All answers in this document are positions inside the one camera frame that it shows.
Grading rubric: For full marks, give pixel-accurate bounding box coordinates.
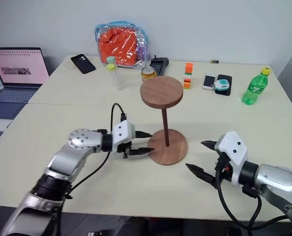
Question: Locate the plain black smartphone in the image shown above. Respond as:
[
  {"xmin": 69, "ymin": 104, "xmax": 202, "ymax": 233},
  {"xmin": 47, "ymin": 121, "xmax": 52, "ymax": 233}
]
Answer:
[{"xmin": 214, "ymin": 74, "xmax": 233, "ymax": 96}]

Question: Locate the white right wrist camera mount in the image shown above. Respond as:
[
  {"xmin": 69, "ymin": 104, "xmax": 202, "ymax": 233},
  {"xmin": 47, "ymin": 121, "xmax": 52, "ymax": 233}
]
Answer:
[{"xmin": 214, "ymin": 131, "xmax": 249, "ymax": 187}]

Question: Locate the dark wooden pole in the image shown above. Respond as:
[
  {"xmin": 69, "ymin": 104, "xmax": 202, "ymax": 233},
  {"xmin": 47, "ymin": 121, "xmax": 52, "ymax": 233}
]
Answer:
[{"xmin": 161, "ymin": 107, "xmax": 170, "ymax": 147}]

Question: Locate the green plastic bottle yellow cap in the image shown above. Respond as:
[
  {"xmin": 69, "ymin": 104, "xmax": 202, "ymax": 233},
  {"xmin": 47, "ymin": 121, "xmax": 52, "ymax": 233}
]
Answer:
[{"xmin": 241, "ymin": 66, "xmax": 273, "ymax": 105}]

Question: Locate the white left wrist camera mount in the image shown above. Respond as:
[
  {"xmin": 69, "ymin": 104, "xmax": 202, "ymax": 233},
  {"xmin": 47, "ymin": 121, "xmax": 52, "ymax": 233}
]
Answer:
[{"xmin": 111, "ymin": 120, "xmax": 136, "ymax": 154}]

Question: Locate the white teal small gadget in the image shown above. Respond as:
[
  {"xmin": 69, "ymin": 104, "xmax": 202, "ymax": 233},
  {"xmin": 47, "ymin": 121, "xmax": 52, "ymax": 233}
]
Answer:
[{"xmin": 213, "ymin": 79, "xmax": 230, "ymax": 92}]

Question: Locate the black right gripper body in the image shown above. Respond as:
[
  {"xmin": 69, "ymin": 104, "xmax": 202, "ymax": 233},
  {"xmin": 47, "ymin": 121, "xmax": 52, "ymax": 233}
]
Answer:
[{"xmin": 214, "ymin": 149, "xmax": 233, "ymax": 184}]

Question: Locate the clear tube with yellow-green cap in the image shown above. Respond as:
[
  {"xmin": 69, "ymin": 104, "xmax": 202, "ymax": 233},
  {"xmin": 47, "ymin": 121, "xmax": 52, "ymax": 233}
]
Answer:
[{"xmin": 106, "ymin": 63, "xmax": 125, "ymax": 91}]

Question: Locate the orange cloth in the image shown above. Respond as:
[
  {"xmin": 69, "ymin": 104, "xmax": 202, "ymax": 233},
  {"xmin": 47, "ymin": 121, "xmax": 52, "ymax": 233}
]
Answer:
[{"xmin": 98, "ymin": 27, "xmax": 139, "ymax": 67}]

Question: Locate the clear bag with blue trim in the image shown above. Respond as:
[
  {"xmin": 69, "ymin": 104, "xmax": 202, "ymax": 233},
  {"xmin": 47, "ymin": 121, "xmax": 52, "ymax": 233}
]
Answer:
[{"xmin": 94, "ymin": 21, "xmax": 150, "ymax": 71}]

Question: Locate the blue open laptop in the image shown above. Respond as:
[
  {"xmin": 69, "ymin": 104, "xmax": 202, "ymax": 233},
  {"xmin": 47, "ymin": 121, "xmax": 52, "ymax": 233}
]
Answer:
[{"xmin": 0, "ymin": 47, "xmax": 50, "ymax": 120}]

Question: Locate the thick round wooden disc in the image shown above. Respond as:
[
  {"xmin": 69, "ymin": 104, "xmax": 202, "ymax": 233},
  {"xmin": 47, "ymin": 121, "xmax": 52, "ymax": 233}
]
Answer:
[{"xmin": 139, "ymin": 76, "xmax": 184, "ymax": 109}]

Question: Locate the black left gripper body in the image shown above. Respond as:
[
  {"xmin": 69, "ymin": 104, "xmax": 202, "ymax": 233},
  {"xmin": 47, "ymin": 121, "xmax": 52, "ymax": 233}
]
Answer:
[{"xmin": 116, "ymin": 141, "xmax": 134, "ymax": 159}]

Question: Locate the tall orange green white block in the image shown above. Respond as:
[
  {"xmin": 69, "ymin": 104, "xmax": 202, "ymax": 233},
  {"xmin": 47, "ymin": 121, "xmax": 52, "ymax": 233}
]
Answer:
[{"xmin": 184, "ymin": 62, "xmax": 194, "ymax": 76}]

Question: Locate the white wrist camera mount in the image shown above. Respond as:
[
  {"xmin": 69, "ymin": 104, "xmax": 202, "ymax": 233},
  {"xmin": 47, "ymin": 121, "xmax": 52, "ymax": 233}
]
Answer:
[
  {"xmin": 214, "ymin": 131, "xmax": 249, "ymax": 187},
  {"xmin": 111, "ymin": 120, "xmax": 136, "ymax": 154}
]

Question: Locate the black handheld terminal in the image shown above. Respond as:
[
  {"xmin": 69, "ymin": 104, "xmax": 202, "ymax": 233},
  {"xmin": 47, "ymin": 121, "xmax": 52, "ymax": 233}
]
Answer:
[{"xmin": 149, "ymin": 55, "xmax": 170, "ymax": 76}]

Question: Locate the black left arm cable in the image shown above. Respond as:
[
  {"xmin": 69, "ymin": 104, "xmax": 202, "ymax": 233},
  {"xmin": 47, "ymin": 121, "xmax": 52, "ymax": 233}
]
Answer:
[{"xmin": 64, "ymin": 102, "xmax": 127, "ymax": 200}]

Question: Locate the thin round wooden base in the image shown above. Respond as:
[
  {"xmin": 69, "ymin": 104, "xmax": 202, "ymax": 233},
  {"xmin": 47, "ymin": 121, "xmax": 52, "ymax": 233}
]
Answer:
[{"xmin": 147, "ymin": 128, "xmax": 189, "ymax": 166}]

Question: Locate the amber glass jar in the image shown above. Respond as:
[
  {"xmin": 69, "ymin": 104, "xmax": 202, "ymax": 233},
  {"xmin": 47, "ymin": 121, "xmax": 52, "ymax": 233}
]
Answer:
[{"xmin": 141, "ymin": 66, "xmax": 158, "ymax": 83}]

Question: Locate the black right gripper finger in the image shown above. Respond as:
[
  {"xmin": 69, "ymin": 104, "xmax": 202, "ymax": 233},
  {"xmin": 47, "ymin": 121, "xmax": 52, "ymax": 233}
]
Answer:
[
  {"xmin": 200, "ymin": 140, "xmax": 218, "ymax": 151},
  {"xmin": 185, "ymin": 163, "xmax": 218, "ymax": 189}
]

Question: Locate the purple item in bag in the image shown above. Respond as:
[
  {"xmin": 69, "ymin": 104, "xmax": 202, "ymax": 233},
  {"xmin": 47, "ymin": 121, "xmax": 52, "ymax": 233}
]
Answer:
[{"xmin": 137, "ymin": 45, "xmax": 147, "ymax": 61}]

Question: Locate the black smartphone with dual camera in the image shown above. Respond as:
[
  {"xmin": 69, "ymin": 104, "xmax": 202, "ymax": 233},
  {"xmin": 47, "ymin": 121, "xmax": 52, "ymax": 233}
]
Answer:
[{"xmin": 70, "ymin": 54, "xmax": 97, "ymax": 75}]

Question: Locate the white smartphone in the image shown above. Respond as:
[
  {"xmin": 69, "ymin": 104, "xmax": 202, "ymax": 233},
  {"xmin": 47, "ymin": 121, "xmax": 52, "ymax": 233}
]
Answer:
[{"xmin": 202, "ymin": 73, "xmax": 217, "ymax": 91}]

